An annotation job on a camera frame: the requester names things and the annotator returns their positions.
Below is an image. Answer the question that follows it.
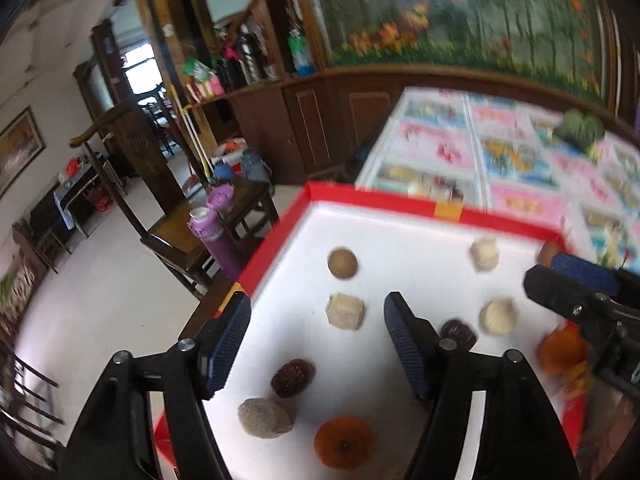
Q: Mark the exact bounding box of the dark red date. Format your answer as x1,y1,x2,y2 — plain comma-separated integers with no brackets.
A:
270,359,314,399
439,318,477,351

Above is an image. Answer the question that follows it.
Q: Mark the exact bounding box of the orange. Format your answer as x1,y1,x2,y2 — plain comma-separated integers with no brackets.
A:
314,416,376,471
536,328,587,376

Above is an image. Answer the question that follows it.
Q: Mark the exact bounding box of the beige cake cylinder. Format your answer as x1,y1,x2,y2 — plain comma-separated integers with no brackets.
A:
238,398,293,440

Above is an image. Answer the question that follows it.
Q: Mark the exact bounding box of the beige cake block small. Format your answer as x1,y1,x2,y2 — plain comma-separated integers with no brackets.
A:
326,292,366,330

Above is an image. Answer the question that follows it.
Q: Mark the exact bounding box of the beige round cake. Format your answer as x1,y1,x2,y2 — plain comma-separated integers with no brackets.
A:
478,298,518,336

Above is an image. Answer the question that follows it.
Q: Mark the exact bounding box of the brown kiwi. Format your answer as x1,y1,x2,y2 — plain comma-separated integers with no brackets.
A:
536,242,562,268
328,247,359,280

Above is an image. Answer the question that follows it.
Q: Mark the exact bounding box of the red white shallow box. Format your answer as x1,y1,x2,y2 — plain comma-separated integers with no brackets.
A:
152,181,589,480

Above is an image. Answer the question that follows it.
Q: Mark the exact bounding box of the purple thermos bottle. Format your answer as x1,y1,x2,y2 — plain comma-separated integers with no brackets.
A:
188,206,245,282

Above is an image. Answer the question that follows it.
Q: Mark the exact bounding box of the wooden chair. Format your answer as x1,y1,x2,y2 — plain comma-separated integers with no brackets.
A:
68,99,279,298

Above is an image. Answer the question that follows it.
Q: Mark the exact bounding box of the green leafy vegetable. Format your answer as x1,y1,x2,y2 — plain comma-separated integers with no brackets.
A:
552,108,605,156

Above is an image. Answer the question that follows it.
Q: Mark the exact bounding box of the colourful fruit print tablecloth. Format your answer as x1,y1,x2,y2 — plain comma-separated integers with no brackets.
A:
355,87,639,272

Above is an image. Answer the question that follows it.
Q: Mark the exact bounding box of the dark wooden side cabinet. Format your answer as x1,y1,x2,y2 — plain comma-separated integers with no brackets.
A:
201,68,401,184

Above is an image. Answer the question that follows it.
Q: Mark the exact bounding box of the glass cabinet with flower decor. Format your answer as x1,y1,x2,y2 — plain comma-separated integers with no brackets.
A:
311,0,606,103

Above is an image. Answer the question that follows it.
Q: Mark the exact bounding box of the black thermos flask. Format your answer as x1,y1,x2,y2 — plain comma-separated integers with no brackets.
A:
236,32,265,84

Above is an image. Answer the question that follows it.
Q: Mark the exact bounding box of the green cap plastic bottle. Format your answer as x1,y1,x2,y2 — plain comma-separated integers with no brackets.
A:
288,28,316,77

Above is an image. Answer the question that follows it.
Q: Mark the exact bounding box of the framed wall picture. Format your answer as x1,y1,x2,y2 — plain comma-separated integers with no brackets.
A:
0,106,46,195

